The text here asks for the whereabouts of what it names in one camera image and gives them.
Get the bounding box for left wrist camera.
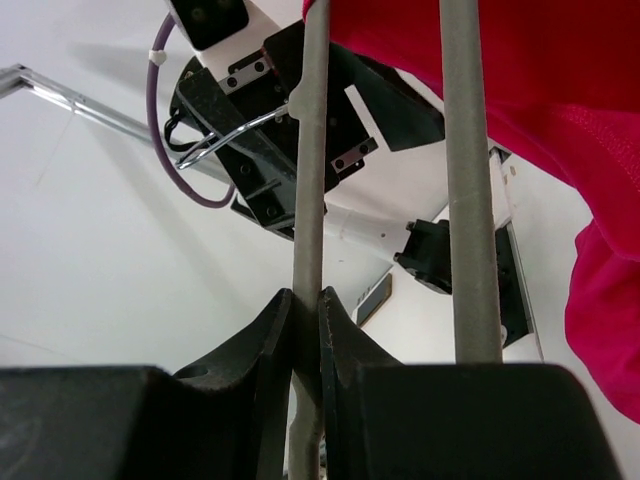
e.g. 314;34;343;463
166;0;280;80

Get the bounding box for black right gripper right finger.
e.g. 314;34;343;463
318;288;621;479

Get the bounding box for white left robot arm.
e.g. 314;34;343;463
286;16;502;362

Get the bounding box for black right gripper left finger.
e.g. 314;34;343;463
1;289;292;479

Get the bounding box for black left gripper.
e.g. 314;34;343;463
170;21;445;239

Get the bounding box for red t-shirt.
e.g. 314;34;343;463
301;0;640;418

